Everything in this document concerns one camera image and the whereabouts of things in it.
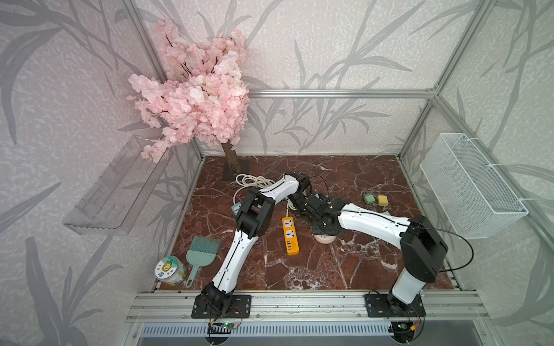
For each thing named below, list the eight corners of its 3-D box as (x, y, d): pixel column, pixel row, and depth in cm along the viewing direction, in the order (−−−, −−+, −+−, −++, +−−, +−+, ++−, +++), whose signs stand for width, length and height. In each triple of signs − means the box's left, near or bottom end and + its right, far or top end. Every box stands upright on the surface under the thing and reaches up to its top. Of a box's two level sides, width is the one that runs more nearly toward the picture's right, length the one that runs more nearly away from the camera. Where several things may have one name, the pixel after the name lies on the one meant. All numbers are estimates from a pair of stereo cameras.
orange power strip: (286, 256, 87) (286, 253, 85) (281, 220, 98) (281, 217, 95) (299, 254, 88) (300, 251, 85) (293, 219, 98) (293, 215, 96)
